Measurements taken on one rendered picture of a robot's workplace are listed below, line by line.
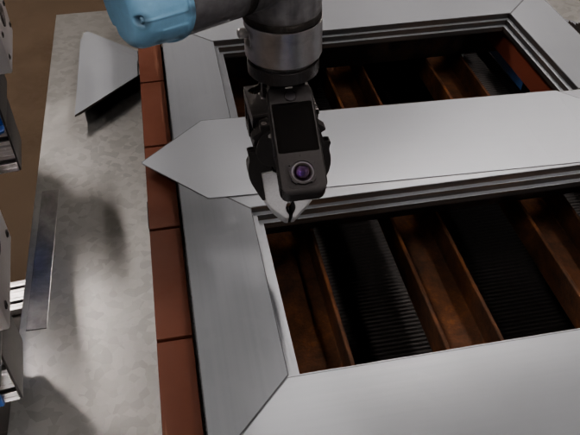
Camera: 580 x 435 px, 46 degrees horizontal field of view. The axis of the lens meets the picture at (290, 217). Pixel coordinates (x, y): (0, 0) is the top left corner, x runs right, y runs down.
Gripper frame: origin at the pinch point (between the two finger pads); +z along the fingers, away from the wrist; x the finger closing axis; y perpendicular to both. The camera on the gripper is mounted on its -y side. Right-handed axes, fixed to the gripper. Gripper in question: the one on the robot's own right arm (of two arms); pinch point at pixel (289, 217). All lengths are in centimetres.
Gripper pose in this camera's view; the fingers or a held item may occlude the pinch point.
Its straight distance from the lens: 79.5
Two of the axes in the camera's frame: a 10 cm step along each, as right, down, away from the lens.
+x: -9.8, 1.5, -1.4
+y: -2.1, -6.8, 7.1
